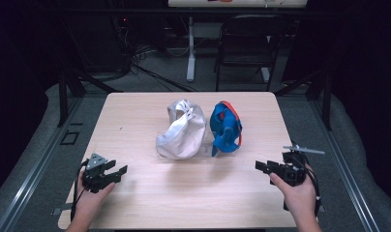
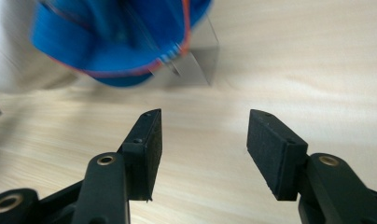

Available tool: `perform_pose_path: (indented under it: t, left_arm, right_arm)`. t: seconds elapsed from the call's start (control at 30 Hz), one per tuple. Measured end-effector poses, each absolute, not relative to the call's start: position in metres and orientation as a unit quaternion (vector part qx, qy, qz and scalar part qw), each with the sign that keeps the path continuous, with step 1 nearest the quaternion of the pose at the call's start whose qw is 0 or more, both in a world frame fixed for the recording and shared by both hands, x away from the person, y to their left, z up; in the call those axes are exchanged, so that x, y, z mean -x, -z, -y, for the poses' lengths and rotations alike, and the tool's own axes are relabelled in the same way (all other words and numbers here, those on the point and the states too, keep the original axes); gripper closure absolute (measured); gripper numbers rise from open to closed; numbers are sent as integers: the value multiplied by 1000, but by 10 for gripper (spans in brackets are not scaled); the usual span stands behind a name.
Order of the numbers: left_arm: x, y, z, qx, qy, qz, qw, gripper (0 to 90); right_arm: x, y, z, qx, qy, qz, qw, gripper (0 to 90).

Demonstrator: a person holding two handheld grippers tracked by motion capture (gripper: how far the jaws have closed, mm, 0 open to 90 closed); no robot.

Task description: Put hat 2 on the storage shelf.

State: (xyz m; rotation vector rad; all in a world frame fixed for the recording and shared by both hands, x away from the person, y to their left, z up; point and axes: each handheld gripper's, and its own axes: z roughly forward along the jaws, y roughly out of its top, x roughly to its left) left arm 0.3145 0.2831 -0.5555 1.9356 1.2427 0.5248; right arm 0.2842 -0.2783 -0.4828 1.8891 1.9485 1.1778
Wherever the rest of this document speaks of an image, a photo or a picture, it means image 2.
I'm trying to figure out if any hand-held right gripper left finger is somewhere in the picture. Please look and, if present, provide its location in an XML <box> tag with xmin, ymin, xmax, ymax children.
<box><xmin>72</xmin><ymin>108</ymin><xmax>163</xmax><ymax>224</ymax></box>

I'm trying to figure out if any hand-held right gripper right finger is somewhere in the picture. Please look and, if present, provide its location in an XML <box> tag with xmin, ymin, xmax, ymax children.
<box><xmin>246</xmin><ymin>108</ymin><xmax>377</xmax><ymax>224</ymax></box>

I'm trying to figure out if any blue baseball cap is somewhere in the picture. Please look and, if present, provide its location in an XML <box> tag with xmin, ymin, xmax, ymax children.
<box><xmin>30</xmin><ymin>0</ymin><xmax>214</xmax><ymax>88</ymax></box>

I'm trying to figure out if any clear acrylic rack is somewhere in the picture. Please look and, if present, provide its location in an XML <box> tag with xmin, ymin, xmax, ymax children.
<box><xmin>147</xmin><ymin>13</ymin><xmax>221</xmax><ymax>87</ymax></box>

